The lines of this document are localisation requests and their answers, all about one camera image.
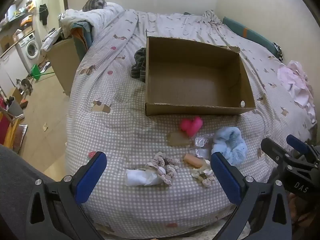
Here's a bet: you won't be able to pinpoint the grey bin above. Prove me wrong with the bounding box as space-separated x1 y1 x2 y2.
6 97 24 117

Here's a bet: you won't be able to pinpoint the person's right hand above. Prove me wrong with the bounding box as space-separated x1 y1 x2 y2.
287 192 320 230

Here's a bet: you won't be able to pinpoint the wooden frame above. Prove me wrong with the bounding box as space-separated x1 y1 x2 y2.
0 105 25 148

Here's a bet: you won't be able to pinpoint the blue fluffy scrunchie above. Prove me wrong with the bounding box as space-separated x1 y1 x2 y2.
211 127 248 166

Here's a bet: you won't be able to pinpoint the white washing machine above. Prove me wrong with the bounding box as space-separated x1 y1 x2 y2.
15 32 40 60

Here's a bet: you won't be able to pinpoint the black hanging garment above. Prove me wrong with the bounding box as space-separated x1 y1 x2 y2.
39 4 49 26

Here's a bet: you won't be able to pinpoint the silver foil packet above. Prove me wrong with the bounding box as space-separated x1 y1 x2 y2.
192 148 210 158

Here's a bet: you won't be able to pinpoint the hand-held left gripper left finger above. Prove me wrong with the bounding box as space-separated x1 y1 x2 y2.
25 151 108 240

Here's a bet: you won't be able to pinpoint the teal orange folded cloth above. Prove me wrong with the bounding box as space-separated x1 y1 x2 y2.
71 21 94 58

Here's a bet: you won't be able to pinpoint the orange soft cylinder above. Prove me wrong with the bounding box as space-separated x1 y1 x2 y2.
183 154 203 168

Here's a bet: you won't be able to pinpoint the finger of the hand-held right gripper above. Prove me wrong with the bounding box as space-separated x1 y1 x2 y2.
260 137 297 173
286 134 320 163

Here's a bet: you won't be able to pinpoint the pink heart plush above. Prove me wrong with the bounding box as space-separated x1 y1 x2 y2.
179 116 203 138

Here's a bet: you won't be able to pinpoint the calico cat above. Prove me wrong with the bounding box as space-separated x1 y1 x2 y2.
15 78 33 96

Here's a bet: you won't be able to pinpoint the grey tabby cat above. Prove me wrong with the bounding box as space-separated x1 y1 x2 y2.
82 0 107 12

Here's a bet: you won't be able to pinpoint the green dustpan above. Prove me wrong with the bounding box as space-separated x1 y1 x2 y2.
30 64 55 80

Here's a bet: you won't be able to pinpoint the dark striped cloth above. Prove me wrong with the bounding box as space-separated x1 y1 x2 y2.
131 47 148 82

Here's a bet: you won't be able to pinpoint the cluttered wall shelves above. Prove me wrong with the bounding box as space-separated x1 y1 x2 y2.
0 0 34 30

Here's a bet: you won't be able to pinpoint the white laundry pile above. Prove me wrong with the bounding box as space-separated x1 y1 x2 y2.
40 27 63 53

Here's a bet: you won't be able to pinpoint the clear plastic packet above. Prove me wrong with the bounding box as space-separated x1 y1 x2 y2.
194 135 213 147

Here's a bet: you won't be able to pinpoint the silver mat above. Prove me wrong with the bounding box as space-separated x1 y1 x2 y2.
11 124 28 153

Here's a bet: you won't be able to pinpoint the teal pillow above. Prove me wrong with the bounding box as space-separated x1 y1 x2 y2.
222 16 283 60

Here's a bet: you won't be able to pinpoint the beige lace scrunchie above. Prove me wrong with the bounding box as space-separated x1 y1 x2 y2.
146 152 179 186

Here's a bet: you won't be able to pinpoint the white floral quilt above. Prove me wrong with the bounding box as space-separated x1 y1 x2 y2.
59 2 124 39

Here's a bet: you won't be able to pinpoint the dark small object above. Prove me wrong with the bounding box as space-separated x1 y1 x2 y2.
272 42 283 62

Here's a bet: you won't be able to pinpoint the tall cardboard box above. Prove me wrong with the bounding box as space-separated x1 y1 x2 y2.
46 36 83 97

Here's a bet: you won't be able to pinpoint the pink garment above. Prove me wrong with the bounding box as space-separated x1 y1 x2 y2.
277 60 317 124

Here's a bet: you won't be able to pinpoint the cream puffy scrunchie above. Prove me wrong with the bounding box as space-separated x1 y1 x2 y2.
191 160 215 188

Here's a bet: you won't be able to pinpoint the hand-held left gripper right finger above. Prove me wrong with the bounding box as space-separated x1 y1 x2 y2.
210 152 293 240

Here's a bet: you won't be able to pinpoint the red bag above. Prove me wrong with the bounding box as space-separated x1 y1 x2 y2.
0 97 10 143

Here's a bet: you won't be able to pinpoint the white cloth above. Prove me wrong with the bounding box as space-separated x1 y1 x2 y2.
125 169 162 187

